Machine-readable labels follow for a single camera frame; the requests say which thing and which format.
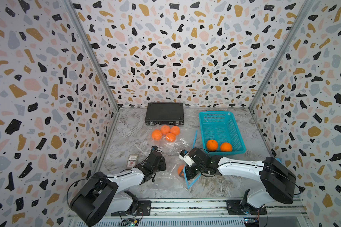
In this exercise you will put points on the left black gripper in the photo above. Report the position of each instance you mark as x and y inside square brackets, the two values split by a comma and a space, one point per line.
[163, 167]

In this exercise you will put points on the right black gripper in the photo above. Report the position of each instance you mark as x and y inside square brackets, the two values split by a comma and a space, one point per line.
[188, 173]

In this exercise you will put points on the orange fruit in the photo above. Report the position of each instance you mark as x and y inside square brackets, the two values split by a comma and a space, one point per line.
[226, 147]
[180, 171]
[212, 145]

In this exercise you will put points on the clear zip-top bag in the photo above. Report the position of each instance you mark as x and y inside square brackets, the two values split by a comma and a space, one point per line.
[172, 163]
[185, 140]

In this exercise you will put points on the teal plastic basket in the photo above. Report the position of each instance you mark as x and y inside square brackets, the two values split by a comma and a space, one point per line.
[221, 127]

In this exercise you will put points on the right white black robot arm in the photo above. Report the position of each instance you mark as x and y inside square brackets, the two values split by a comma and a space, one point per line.
[276, 182]

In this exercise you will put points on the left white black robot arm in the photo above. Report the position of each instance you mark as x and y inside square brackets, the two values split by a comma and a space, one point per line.
[107, 194]

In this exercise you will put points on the orange in far bag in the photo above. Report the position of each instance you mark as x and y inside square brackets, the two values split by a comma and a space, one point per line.
[165, 129]
[157, 135]
[175, 130]
[170, 137]

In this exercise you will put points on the small printed packet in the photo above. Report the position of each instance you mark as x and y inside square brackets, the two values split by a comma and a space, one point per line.
[132, 161]

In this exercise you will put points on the black hard case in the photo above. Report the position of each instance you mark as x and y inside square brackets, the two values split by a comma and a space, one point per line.
[164, 114]

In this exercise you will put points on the green circuit board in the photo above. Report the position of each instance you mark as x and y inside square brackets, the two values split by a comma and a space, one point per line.
[130, 223]

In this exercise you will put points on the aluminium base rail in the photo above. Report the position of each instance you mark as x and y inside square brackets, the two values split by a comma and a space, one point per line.
[210, 212]

